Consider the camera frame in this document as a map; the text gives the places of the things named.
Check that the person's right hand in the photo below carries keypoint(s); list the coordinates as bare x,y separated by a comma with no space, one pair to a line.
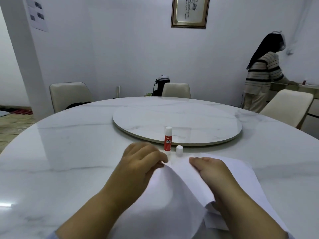
216,179

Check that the person's left hand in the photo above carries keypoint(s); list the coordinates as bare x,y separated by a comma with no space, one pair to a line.
137,169

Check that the stack of white papers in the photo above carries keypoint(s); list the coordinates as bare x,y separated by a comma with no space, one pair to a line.
244,166

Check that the red white glue stick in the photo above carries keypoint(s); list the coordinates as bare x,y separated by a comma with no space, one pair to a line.
168,141

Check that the white glue stick cap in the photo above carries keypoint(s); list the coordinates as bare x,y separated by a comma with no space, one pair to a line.
179,149

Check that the white paper sheet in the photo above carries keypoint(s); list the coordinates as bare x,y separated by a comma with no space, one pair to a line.
162,209

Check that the person's right forearm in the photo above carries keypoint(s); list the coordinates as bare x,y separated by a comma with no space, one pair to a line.
249,221

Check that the round marble turntable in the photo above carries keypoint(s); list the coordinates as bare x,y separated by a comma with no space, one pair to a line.
149,116

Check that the clear plastic tube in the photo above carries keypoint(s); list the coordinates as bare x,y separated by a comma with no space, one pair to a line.
118,92

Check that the black cloth bundle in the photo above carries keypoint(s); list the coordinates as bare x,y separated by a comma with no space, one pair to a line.
77,105

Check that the cream upholstered chair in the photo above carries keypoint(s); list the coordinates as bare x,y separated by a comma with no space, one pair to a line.
176,90
68,95
286,107

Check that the white headset device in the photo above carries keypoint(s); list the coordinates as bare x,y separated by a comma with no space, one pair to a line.
163,77

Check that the beige sideboard cabinet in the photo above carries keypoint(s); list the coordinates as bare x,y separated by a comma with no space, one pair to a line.
311,114

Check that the red slippers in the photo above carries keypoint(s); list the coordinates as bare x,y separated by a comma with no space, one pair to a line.
21,112

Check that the light blue stool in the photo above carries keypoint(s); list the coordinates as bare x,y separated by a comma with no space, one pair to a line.
4,113

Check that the framed calligraphy picture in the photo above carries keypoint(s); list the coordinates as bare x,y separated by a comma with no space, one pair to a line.
190,12

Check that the printed wall notice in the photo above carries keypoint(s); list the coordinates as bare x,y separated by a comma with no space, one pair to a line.
38,22

